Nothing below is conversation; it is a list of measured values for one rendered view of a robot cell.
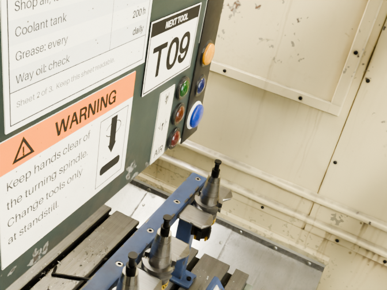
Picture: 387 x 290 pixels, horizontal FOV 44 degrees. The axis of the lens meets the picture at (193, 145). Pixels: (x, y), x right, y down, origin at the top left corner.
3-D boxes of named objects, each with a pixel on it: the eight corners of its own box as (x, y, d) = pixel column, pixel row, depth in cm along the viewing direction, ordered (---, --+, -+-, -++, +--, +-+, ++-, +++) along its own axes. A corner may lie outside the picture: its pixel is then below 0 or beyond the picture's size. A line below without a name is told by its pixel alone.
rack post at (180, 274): (196, 277, 130) (219, 190, 114) (187, 290, 125) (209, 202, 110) (164, 261, 132) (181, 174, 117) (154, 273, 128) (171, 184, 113)
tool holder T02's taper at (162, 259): (151, 247, 90) (156, 220, 87) (174, 255, 90) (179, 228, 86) (143, 263, 87) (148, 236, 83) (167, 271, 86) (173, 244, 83)
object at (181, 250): (193, 248, 95) (194, 245, 94) (181, 264, 90) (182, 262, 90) (163, 233, 97) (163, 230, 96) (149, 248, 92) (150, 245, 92)
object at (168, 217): (161, 227, 86) (164, 212, 84) (170, 230, 85) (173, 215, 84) (158, 233, 84) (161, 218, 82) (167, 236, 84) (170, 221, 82)
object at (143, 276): (167, 284, 86) (167, 281, 85) (151, 304, 82) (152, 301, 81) (133, 267, 88) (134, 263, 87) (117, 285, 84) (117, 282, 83)
